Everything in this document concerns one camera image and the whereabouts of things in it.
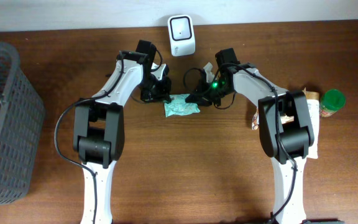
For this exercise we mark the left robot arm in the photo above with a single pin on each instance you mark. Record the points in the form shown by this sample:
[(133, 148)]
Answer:
[(99, 123)]

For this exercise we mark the white barcode scanner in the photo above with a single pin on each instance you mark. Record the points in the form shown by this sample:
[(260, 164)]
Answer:
[(181, 34)]

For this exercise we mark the green lidded jar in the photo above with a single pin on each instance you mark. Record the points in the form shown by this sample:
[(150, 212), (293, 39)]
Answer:
[(331, 102)]

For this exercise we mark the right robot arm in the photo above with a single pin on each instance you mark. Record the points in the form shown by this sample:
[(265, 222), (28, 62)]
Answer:
[(285, 127)]

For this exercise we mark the white cream tube gold cap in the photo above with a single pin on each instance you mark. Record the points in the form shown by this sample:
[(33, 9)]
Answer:
[(312, 99)]

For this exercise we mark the grey plastic mesh basket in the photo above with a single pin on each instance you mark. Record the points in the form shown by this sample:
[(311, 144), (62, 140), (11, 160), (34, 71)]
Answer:
[(22, 114)]

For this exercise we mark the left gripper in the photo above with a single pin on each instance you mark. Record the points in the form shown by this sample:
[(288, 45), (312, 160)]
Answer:
[(163, 95)]

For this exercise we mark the beige paper bag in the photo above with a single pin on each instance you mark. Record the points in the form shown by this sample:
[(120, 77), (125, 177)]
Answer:
[(255, 120)]

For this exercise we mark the teal wet wipes pack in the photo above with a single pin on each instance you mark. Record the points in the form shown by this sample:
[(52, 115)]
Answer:
[(179, 107)]

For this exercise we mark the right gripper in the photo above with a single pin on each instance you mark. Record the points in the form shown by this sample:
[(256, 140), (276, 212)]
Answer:
[(198, 98)]

